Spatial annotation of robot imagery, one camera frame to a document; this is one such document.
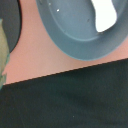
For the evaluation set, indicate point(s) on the grey green gripper finger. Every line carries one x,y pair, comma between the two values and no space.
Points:
4,54

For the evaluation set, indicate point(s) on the grey pot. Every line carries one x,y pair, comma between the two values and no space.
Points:
71,26

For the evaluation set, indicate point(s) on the white toy fish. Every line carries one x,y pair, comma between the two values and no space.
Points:
105,14

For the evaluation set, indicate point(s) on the pink toy stove board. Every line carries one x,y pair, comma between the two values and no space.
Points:
36,55

